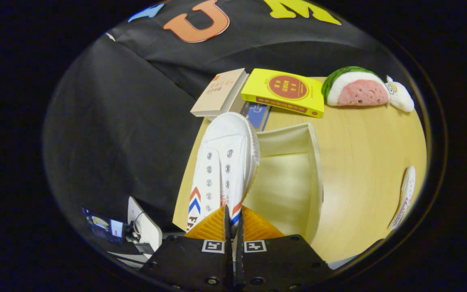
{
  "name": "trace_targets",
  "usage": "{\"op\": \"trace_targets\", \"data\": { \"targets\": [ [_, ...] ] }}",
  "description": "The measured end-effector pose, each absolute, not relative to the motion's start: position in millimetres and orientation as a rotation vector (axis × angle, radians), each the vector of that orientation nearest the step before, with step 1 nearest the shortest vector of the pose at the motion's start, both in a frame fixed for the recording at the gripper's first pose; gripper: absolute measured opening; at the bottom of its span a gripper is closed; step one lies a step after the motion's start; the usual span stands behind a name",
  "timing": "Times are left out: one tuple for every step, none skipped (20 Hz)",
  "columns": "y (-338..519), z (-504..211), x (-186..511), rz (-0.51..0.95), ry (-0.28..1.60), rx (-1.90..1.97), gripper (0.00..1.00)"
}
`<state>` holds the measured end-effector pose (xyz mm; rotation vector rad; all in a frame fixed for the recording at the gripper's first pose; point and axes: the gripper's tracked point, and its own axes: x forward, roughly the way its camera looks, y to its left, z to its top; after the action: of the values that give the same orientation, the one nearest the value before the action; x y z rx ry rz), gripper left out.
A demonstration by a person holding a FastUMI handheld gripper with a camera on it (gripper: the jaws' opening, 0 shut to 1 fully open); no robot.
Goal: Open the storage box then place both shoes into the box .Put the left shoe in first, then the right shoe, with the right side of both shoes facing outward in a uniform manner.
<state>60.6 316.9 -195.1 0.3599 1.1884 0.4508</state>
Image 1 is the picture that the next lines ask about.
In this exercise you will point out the lit computer screen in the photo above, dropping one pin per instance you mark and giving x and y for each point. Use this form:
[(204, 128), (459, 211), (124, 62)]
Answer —
[(103, 227)]

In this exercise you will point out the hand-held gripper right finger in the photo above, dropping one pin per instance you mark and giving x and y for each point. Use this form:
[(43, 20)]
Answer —
[(239, 263)]

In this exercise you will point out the yellow book red circle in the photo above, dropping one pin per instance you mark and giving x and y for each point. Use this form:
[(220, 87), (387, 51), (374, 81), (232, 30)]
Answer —
[(282, 87)]

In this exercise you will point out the white plush toy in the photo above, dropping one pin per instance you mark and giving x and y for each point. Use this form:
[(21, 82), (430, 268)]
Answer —
[(401, 99)]

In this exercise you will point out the beige book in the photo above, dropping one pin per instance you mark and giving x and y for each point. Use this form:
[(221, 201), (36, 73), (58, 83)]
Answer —
[(219, 93)]

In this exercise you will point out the white device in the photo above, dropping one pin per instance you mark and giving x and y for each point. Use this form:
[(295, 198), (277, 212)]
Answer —
[(148, 231)]

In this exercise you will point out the beige fabric storage box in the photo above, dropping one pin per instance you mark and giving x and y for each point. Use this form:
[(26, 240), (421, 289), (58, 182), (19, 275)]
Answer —
[(286, 182)]

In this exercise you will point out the grey book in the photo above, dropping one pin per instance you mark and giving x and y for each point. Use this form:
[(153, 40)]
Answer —
[(239, 106)]

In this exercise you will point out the watermelon slice plush toy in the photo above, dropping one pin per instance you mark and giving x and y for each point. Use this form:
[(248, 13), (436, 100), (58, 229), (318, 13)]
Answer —
[(359, 91)]

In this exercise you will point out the white canvas shoe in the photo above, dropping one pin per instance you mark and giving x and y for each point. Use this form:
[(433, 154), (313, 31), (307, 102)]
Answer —
[(407, 186), (225, 138)]

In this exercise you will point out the blue book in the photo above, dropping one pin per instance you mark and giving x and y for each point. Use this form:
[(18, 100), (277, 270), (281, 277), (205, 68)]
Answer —
[(258, 115)]

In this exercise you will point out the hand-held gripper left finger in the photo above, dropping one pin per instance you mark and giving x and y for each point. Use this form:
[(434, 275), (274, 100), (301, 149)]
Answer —
[(228, 263)]

